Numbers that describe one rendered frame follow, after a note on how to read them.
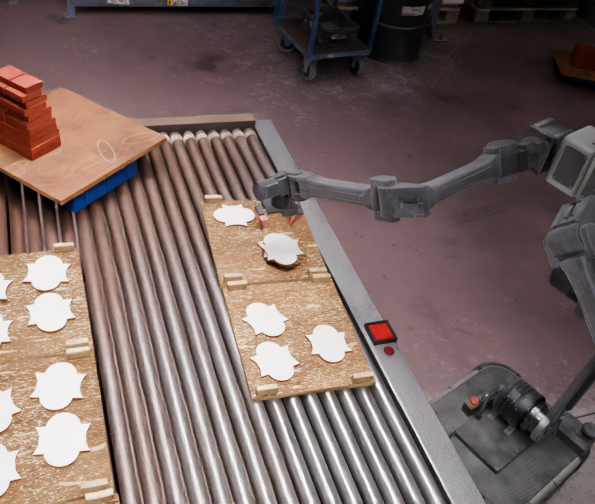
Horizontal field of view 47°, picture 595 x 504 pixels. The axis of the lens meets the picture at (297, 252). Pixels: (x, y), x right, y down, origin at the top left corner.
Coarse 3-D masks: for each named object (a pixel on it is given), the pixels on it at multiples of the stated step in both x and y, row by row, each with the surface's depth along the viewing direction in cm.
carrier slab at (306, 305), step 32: (224, 288) 207; (256, 288) 209; (288, 288) 211; (320, 288) 213; (320, 320) 203; (352, 352) 195; (256, 384) 182; (288, 384) 184; (320, 384) 185; (352, 384) 187
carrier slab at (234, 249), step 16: (208, 208) 235; (208, 224) 228; (224, 224) 230; (256, 224) 232; (272, 224) 233; (304, 224) 236; (224, 240) 224; (240, 240) 225; (256, 240) 226; (304, 240) 229; (224, 256) 218; (240, 256) 219; (256, 256) 220; (304, 256) 223; (320, 256) 225; (224, 272) 212; (240, 272) 213; (256, 272) 214; (272, 272) 216; (288, 272) 217; (304, 272) 218
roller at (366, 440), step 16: (224, 144) 272; (240, 160) 262; (240, 176) 256; (352, 400) 185; (352, 416) 181; (368, 432) 178; (368, 448) 175; (368, 464) 174; (384, 464) 171; (384, 480) 168; (384, 496) 167; (400, 496) 166
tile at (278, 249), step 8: (272, 240) 222; (280, 240) 222; (264, 248) 218; (272, 248) 219; (280, 248) 219; (288, 248) 220; (272, 256) 216; (280, 256) 217; (288, 256) 217; (296, 256) 219; (280, 264) 215; (288, 264) 214
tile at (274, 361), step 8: (264, 344) 192; (272, 344) 192; (256, 352) 189; (264, 352) 190; (272, 352) 190; (280, 352) 190; (288, 352) 191; (256, 360) 187; (264, 360) 187; (272, 360) 188; (280, 360) 188; (288, 360) 189; (264, 368) 185; (272, 368) 186; (280, 368) 186; (288, 368) 187; (264, 376) 184; (272, 376) 184; (280, 376) 184; (288, 376) 184
